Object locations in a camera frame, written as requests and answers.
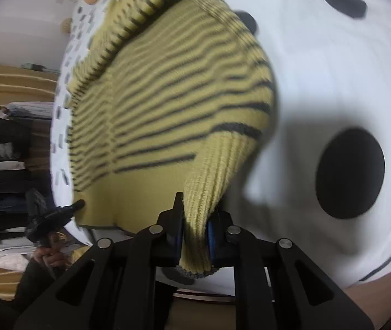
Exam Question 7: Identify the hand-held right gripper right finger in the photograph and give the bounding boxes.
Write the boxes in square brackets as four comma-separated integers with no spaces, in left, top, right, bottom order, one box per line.
[207,211,376,330]

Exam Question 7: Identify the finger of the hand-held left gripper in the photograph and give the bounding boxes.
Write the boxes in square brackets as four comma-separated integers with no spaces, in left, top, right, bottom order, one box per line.
[57,199,86,215]

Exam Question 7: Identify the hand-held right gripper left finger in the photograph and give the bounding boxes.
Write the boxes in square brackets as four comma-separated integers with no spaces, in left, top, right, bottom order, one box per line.
[13,192,184,330]

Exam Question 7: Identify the white polka dot duvet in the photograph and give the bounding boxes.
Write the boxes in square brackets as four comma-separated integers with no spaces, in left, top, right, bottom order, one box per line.
[49,0,391,297]

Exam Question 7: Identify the yellow striped knit sweater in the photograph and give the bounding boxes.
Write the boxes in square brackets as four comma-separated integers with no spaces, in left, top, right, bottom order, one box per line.
[68,0,280,279]

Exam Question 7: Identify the beige bed base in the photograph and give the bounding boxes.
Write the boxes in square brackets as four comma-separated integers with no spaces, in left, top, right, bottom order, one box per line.
[347,258,391,330]

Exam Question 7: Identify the person's left hand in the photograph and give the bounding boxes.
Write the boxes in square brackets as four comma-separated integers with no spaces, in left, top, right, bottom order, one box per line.
[35,233,80,269]

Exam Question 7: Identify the person's left forearm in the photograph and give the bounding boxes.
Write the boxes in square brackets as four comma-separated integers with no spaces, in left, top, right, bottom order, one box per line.
[8,259,69,317]

